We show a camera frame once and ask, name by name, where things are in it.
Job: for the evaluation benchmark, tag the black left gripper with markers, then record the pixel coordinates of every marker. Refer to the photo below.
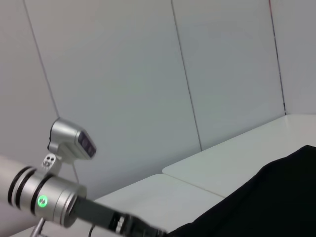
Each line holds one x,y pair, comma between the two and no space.
96,212

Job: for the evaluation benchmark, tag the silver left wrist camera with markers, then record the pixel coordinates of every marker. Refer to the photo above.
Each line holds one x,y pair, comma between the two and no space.
69,138

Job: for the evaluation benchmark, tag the silver left camera bracket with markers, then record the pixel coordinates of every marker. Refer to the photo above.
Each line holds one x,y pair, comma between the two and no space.
50,161

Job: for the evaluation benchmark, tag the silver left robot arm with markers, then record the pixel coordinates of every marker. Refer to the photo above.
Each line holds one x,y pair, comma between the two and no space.
56,195

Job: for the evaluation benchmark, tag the black t-shirt with FREE print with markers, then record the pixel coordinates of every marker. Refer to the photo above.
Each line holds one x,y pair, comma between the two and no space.
259,202

